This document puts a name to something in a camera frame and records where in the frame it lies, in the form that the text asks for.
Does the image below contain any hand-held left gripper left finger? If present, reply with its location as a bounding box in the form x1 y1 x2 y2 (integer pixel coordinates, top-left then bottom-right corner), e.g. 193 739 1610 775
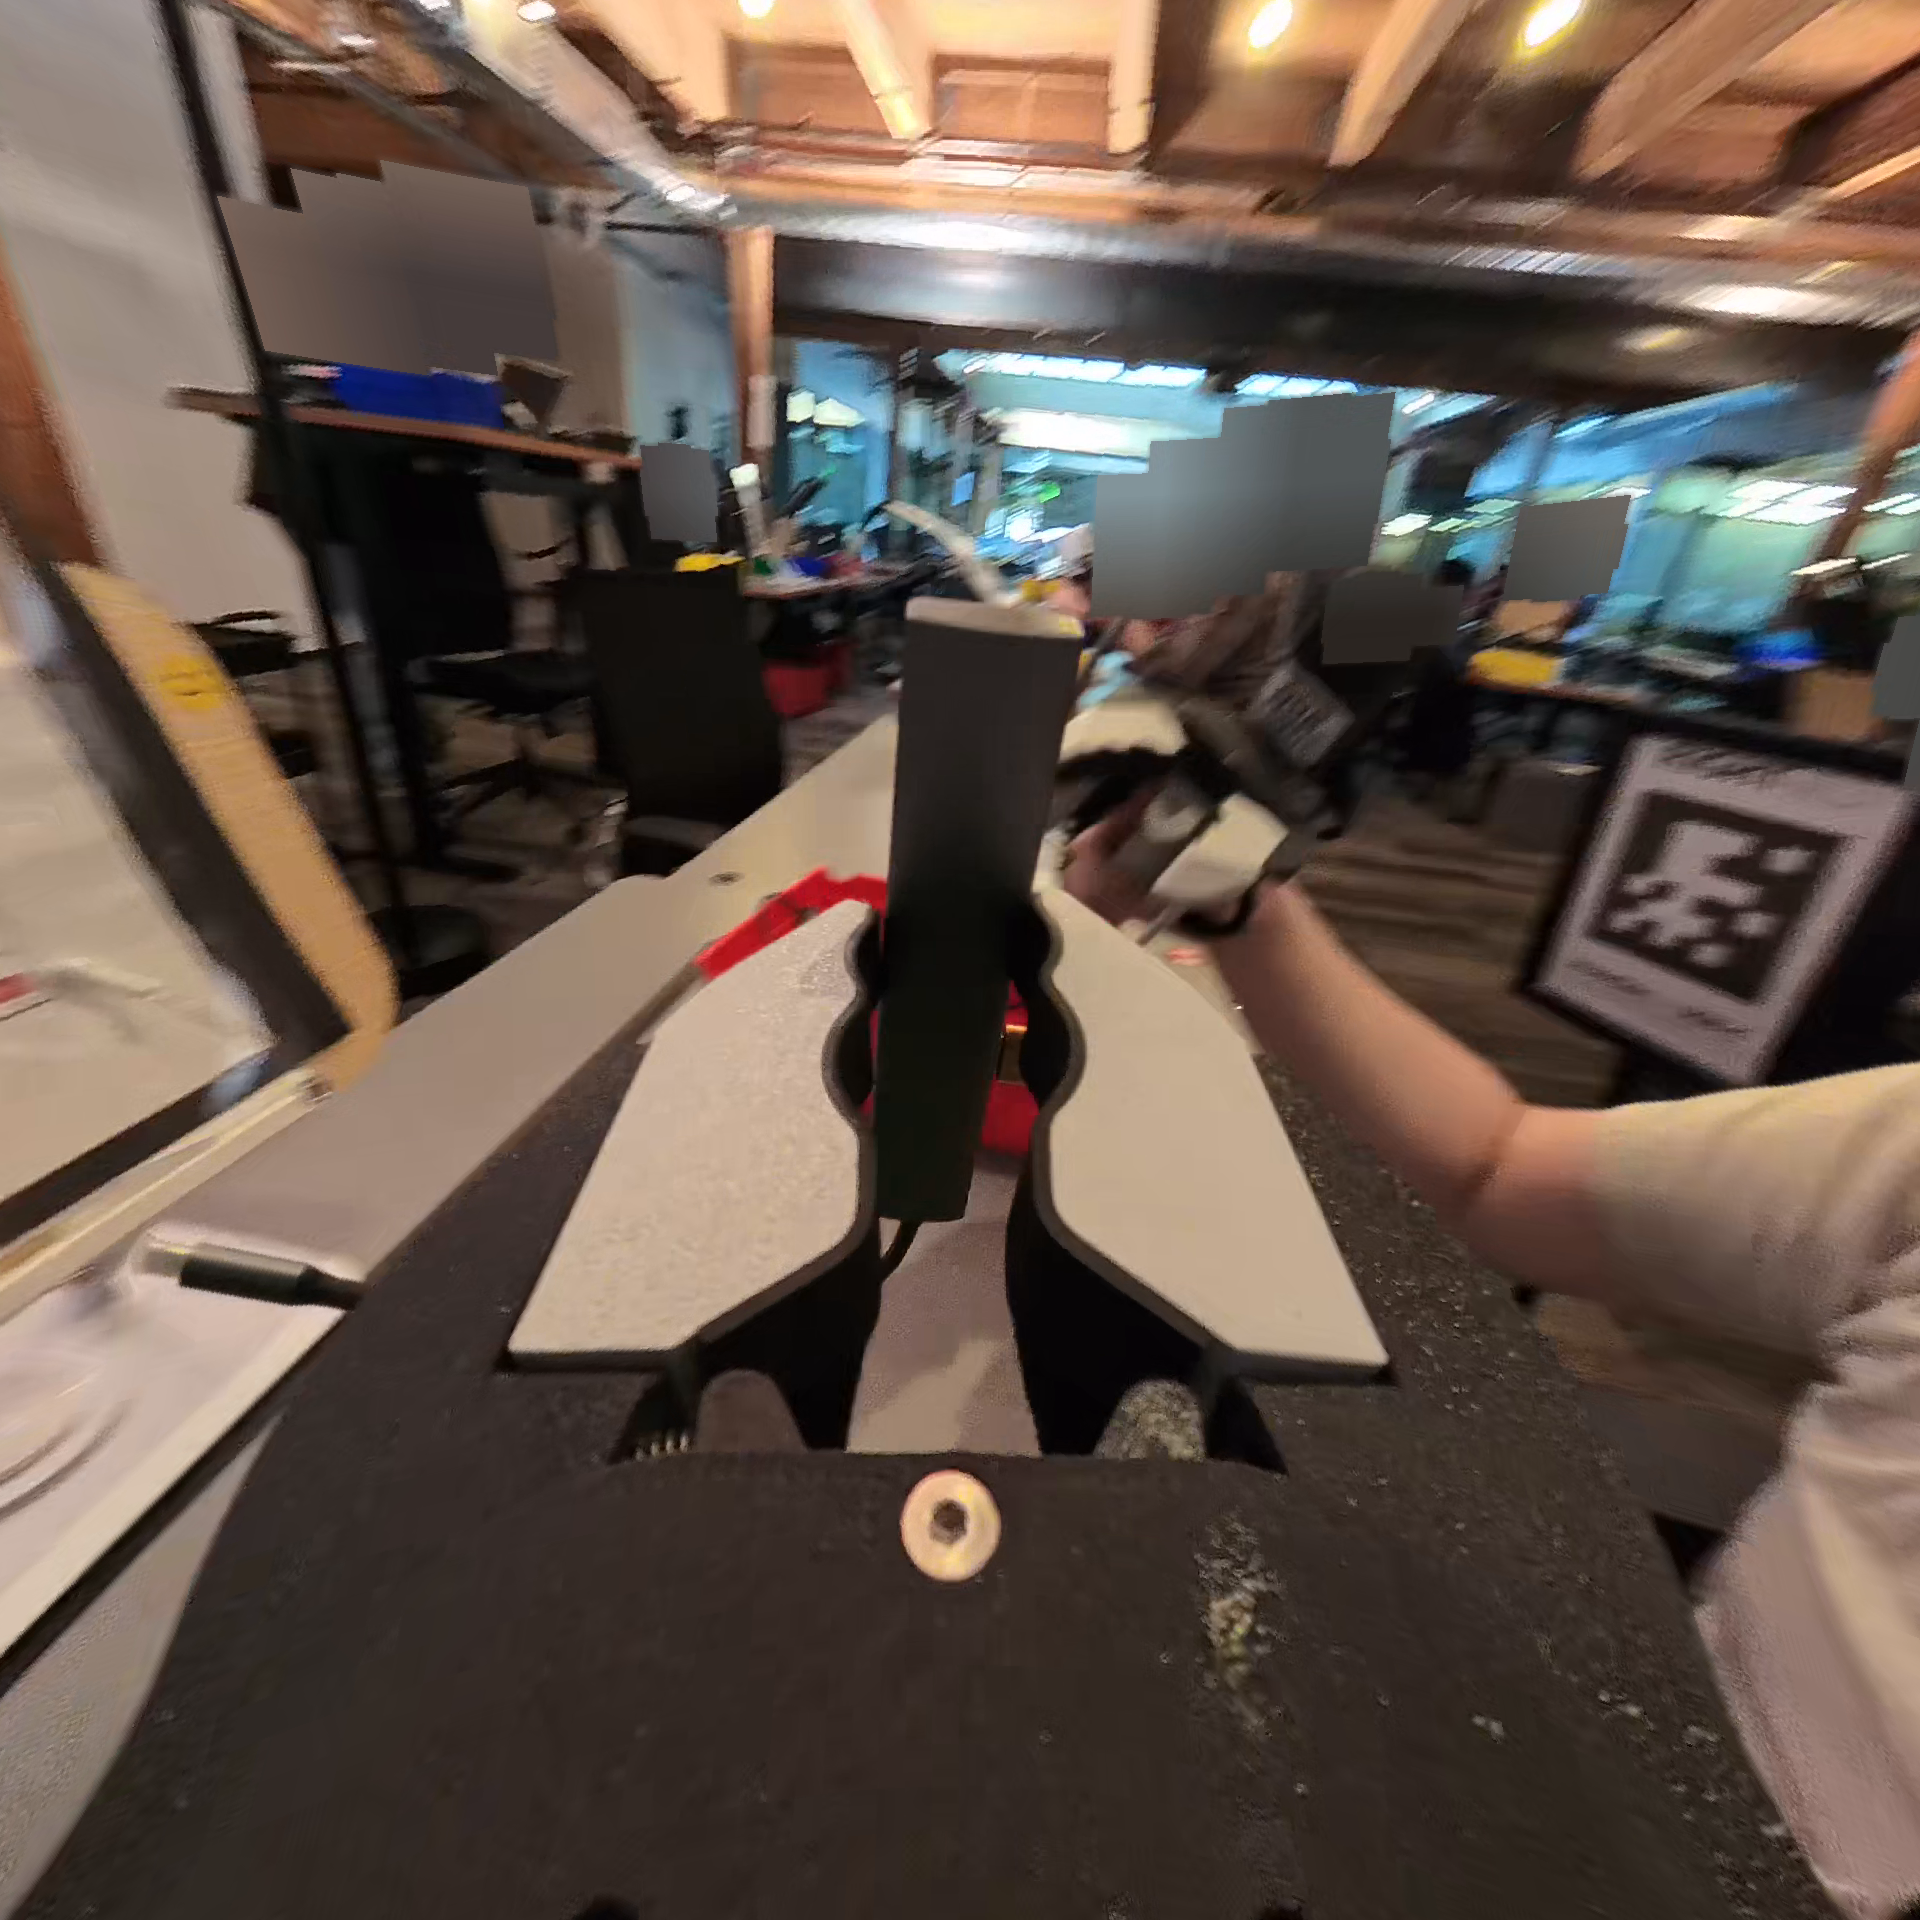
506 898 887 1371

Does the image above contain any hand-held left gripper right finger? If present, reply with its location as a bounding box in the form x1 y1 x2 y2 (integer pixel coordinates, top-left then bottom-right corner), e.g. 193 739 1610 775
1026 890 1390 1384

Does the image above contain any red plastic bin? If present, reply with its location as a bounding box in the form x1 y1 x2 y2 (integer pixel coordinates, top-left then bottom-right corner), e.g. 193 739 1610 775
693 868 1053 1156

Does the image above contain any dark grey usb hub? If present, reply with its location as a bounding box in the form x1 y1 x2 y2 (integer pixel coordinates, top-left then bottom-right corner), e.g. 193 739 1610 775
869 598 1085 1223

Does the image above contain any person's right hand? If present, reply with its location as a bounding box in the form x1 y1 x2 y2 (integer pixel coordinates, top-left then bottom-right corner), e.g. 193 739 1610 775
1063 807 1307 971

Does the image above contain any black office chair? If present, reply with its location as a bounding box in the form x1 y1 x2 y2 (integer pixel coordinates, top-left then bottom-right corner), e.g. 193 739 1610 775
578 562 784 874

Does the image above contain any red storage crate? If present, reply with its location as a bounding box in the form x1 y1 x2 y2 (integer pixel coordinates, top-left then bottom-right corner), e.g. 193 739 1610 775
761 638 855 721

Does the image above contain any black white marker board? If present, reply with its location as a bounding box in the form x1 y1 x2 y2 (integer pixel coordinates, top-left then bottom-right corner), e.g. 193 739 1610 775
1520 733 1920 1092

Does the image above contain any rounded wooden board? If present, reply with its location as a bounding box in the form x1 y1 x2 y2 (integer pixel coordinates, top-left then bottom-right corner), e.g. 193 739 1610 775
60 562 403 1059

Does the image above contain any instruction sheet on stand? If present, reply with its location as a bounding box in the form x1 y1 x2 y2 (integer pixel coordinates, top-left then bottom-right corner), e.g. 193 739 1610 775
0 503 363 1248

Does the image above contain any wooden standing desk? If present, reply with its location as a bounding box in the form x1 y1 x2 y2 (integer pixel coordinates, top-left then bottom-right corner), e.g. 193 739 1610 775
168 382 648 497

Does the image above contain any blue storage bin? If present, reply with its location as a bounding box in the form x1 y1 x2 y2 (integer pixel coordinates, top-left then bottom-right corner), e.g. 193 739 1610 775
331 364 506 425

